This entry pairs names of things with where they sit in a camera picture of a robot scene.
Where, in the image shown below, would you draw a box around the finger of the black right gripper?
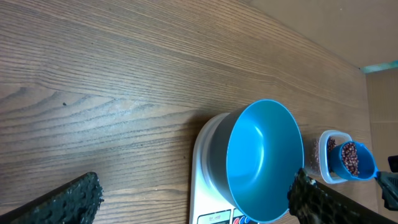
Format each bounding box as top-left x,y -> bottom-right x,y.
375,171 -> 398,211

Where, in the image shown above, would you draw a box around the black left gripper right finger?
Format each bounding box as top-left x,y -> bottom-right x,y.
287,168 -> 396,224

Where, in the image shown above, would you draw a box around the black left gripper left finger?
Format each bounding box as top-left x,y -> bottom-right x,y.
1,172 -> 103,224

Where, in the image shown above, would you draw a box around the blue plastic measuring scoop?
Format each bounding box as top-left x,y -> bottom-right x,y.
328,141 -> 378,181

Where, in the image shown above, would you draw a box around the teal blue bowl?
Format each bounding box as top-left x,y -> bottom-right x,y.
206,99 -> 304,223

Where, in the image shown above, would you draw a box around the white digital kitchen scale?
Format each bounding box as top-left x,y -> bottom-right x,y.
189,113 -> 258,224

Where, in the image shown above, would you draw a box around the red beans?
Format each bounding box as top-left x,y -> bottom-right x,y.
311,137 -> 336,175

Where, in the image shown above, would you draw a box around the clear plastic container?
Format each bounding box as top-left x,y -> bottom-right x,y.
302,130 -> 352,184

